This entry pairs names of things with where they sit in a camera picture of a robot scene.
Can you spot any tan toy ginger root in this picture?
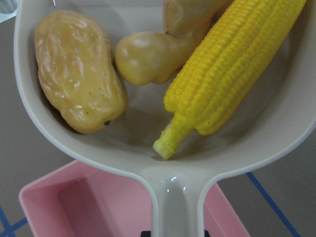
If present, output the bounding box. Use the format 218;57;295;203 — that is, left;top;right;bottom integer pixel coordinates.
115;0;230;86

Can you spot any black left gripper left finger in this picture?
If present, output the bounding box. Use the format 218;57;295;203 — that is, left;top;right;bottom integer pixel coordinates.
140;231;151;237

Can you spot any yellow toy corn cob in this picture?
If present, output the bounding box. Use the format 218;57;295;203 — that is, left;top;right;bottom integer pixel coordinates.
153;0;305;159

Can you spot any brown toy potato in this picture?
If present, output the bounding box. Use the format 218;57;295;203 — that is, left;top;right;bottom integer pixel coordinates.
34;11;128;134

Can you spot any pink plastic bin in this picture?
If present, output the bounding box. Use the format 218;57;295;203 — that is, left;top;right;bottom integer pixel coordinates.
19;161;249;237

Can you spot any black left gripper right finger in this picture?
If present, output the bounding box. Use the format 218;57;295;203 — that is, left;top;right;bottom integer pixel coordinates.
204;230;210;237

